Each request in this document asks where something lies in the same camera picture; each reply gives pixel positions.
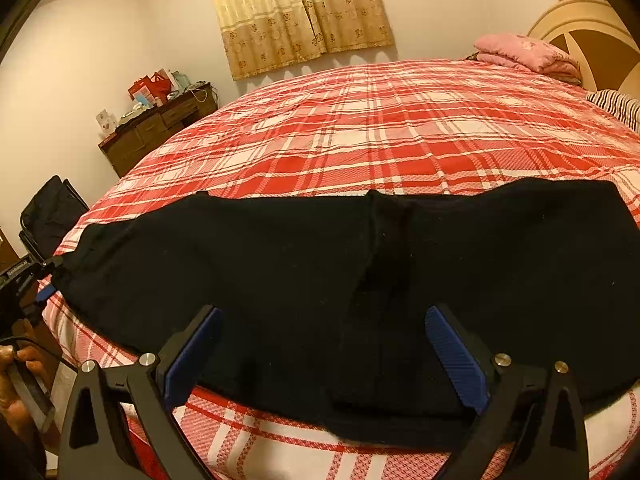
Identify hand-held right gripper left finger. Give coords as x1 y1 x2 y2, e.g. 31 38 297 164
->
57 304 224 480

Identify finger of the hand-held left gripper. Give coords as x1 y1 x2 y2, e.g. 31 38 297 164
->
34 255 68 306

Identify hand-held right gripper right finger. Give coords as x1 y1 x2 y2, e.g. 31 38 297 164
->
424 303 588 480

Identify black pants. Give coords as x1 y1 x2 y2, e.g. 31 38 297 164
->
50 177 640 448

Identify person's left forearm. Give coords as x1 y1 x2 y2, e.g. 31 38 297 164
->
0 420 48 480

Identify person's left hand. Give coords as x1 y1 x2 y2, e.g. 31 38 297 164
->
0 345 51 436

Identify black folding chair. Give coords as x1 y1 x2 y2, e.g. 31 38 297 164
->
19 175 91 261

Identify white picture card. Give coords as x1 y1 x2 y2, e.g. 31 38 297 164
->
95 108 118 138

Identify brown wooden desk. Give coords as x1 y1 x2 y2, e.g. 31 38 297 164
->
98 82 219 178

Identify red gift bag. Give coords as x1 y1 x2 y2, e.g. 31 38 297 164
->
127 72 173 106

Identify red plaid bed blanket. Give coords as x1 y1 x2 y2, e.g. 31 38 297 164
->
40 57 640 480

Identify striped pillow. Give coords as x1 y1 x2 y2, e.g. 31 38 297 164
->
586 89 640 133

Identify pink folded quilt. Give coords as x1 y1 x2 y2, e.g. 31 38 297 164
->
474 33 583 83

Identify cream wooden headboard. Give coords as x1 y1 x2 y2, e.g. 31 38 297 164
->
527 0 640 96

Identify black cable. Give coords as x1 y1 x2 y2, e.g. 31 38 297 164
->
0 336 80 375

